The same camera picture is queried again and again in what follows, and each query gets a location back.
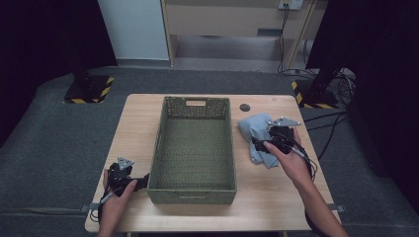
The white cabinet panel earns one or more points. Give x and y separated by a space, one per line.
135 29

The black stand with striped base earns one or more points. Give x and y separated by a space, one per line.
87 89
318 94

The person's left hand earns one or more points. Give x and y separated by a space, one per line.
117 202

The light blue cloth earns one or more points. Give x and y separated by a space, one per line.
255 128

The light wooden shelf unit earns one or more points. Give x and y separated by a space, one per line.
227 23

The grey tape strip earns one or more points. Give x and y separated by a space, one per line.
89 207
338 208

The dark round table grommet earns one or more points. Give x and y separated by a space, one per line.
245 107

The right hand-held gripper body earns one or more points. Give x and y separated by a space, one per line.
281 136

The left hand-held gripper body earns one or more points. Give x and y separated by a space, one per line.
118 176

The person's right hand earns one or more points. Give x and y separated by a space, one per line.
293 163

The green woven basket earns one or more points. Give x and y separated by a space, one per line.
194 154

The white wall power outlet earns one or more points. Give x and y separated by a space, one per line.
291 4

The black curtain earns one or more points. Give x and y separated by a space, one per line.
382 65
42 49

